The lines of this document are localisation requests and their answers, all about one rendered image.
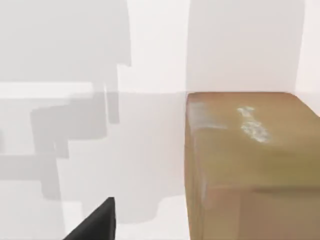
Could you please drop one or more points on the brown wooden box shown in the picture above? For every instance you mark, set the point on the brown wooden box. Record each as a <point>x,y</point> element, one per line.
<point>250,170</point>

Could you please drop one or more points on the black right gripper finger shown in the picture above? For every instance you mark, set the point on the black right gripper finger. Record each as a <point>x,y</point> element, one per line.
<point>101,222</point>

